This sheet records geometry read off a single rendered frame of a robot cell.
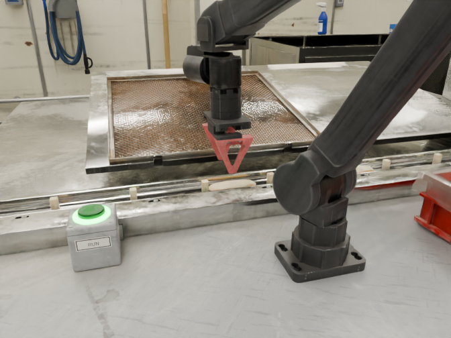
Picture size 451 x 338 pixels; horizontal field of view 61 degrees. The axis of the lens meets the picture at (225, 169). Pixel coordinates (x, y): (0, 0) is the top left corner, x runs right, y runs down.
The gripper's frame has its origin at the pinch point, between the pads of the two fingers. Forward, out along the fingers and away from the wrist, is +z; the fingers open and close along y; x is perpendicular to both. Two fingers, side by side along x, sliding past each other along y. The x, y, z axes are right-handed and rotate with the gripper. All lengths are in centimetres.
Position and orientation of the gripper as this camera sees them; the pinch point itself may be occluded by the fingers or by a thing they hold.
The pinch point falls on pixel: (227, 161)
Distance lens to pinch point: 73.8
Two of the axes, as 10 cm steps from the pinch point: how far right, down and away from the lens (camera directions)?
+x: 9.6, -1.2, 2.5
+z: 0.2, 9.3, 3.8
